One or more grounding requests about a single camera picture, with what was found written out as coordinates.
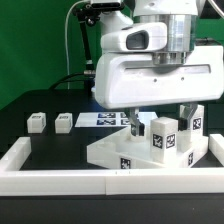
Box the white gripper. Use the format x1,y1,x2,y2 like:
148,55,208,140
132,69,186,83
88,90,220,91
95,46,224,136

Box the white square table top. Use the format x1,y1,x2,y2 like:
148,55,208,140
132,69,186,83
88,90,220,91
87,126,208,169

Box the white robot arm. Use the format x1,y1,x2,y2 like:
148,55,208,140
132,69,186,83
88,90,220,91
95,0,224,136

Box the white sheet with markers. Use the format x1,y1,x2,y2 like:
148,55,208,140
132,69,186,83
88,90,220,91
74,111,160,128

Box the white U-shaped obstacle fence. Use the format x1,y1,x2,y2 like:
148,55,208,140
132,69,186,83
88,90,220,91
0,137,224,196

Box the black cables at base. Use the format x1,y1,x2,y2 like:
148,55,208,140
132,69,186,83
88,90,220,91
49,72,96,90

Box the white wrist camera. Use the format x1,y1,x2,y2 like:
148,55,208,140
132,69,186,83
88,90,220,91
101,22,168,52

